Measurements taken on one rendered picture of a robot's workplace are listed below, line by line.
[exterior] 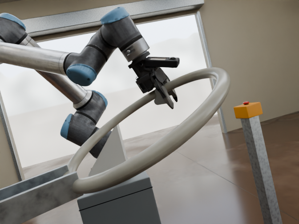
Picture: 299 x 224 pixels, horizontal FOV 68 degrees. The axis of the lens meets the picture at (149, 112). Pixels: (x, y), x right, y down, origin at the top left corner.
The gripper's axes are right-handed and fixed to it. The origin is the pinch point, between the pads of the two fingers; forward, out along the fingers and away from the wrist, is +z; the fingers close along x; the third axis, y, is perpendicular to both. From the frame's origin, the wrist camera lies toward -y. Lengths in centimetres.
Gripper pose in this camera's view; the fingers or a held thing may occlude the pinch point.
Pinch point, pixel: (175, 101)
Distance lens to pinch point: 80.3
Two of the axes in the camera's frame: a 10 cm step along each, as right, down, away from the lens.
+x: -3.4, 4.7, -8.2
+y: -7.7, 3.7, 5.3
